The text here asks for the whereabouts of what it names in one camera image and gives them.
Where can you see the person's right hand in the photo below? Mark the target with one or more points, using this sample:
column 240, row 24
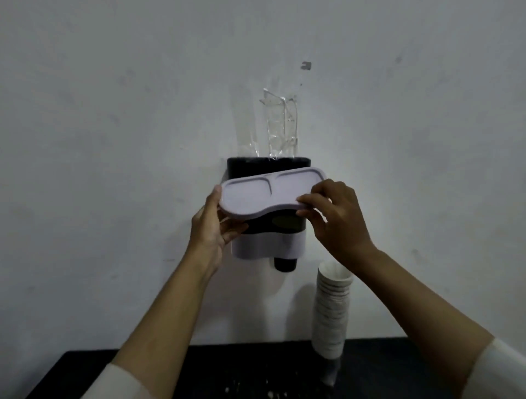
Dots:
column 343, row 226

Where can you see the person's left hand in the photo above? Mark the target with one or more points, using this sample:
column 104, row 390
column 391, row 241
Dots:
column 207, row 232

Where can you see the person's left thumb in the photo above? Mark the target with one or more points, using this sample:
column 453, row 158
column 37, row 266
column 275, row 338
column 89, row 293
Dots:
column 218, row 199

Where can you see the person's right thumb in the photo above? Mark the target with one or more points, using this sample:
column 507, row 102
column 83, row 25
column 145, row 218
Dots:
column 306, row 213

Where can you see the white dispenser lid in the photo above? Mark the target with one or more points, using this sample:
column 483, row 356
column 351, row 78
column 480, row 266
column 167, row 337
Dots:
column 269, row 191

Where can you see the person's right forearm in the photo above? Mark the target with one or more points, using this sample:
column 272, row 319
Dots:
column 419, row 320

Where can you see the person's left forearm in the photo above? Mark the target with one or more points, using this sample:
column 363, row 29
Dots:
column 158, row 324

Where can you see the clear adhesive tape strips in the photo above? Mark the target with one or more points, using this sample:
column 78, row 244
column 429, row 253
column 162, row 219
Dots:
column 279, row 125

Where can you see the stack of white paper cups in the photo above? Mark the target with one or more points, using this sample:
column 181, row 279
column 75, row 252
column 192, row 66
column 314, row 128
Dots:
column 331, row 312

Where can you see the wall-mounted black white dispenser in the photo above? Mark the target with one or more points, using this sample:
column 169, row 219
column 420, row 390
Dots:
column 269, row 230

